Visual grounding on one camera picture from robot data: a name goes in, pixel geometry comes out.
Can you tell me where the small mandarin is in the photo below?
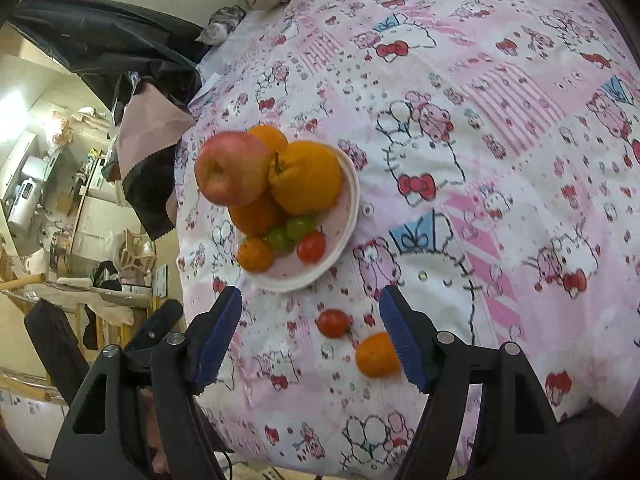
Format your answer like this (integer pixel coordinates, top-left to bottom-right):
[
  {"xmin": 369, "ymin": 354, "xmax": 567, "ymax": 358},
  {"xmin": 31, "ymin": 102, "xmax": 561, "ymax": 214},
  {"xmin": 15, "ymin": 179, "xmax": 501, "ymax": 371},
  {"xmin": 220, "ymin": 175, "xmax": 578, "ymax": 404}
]
[
  {"xmin": 236, "ymin": 237, "xmax": 274, "ymax": 273},
  {"xmin": 356, "ymin": 332, "xmax": 401, "ymax": 378}
]

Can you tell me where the green fruit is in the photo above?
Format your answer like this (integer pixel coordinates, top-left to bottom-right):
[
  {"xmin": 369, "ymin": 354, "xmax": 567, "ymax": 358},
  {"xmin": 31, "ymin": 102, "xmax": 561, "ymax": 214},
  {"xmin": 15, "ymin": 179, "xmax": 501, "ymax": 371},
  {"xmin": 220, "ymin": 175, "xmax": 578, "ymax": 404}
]
[
  {"xmin": 266, "ymin": 226, "xmax": 296, "ymax": 254},
  {"xmin": 285, "ymin": 216, "xmax": 316, "ymax": 244}
]

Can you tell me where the small red tomato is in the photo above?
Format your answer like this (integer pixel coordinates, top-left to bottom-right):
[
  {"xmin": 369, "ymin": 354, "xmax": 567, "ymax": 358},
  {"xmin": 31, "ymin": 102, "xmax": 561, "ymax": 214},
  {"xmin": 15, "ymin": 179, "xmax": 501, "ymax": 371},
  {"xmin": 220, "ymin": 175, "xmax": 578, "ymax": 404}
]
[
  {"xmin": 296, "ymin": 230, "xmax": 326, "ymax": 263},
  {"xmin": 316, "ymin": 309, "xmax": 350, "ymax": 339}
]

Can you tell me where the wooden rack furniture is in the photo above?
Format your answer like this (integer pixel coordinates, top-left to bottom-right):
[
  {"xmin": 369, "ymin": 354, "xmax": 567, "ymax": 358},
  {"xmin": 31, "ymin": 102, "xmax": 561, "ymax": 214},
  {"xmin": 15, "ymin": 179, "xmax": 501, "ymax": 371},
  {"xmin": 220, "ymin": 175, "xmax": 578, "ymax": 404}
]
[{"xmin": 1, "ymin": 250, "xmax": 152, "ymax": 404}]

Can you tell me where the pink white ceramic plate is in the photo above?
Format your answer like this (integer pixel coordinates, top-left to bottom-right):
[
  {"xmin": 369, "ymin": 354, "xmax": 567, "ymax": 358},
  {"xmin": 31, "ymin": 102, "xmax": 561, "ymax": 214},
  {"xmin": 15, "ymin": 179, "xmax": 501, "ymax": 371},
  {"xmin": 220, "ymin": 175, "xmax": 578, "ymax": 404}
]
[{"xmin": 229, "ymin": 141, "xmax": 360, "ymax": 292}]

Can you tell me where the orange front left on plate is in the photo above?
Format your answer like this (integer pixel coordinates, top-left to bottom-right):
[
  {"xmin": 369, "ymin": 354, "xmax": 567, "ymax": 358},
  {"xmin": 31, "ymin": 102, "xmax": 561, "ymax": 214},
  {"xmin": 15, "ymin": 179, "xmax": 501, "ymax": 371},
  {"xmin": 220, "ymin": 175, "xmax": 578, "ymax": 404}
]
[{"xmin": 228, "ymin": 191, "xmax": 286, "ymax": 237}]

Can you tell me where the red apple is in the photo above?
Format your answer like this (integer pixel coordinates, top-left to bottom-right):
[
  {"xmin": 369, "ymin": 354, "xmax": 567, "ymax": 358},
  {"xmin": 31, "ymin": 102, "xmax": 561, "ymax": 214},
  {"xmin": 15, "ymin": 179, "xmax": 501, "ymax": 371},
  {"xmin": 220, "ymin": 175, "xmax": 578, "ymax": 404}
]
[{"xmin": 194, "ymin": 131, "xmax": 272, "ymax": 207}]

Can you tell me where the large bumpy orange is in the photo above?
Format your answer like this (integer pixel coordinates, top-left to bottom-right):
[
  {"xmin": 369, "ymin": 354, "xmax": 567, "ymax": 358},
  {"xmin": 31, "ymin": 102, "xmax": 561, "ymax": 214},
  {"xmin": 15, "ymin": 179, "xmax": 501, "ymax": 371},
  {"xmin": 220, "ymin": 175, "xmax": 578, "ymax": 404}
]
[{"xmin": 268, "ymin": 141, "xmax": 342, "ymax": 216}]

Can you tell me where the orange at plate back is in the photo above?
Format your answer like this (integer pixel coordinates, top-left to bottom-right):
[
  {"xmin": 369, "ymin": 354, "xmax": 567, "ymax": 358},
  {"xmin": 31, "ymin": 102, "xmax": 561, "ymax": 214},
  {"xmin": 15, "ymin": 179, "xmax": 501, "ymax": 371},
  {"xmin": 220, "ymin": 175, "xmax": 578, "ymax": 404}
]
[{"xmin": 247, "ymin": 125, "xmax": 288, "ymax": 152}]

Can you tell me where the pink kitty print bedsheet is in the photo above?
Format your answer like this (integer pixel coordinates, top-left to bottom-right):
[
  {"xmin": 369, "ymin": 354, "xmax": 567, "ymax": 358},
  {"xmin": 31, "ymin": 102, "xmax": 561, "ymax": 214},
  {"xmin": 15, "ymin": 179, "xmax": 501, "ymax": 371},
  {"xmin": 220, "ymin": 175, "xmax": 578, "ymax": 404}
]
[{"xmin": 175, "ymin": 0, "xmax": 639, "ymax": 479}]

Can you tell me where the black jacket on bed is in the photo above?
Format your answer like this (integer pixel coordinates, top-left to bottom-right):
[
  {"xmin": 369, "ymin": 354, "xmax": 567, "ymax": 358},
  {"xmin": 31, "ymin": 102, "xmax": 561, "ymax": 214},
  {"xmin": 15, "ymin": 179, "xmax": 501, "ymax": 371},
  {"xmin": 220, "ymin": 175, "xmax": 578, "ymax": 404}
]
[{"xmin": 9, "ymin": 0, "xmax": 209, "ymax": 112}]

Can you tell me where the grey striped cloth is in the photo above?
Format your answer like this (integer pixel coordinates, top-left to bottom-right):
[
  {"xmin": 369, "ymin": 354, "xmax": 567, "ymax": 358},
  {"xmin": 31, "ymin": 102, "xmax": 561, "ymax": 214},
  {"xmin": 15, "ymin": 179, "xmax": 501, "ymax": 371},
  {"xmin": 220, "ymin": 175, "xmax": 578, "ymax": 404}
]
[{"xmin": 196, "ymin": 6, "xmax": 246, "ymax": 47}]

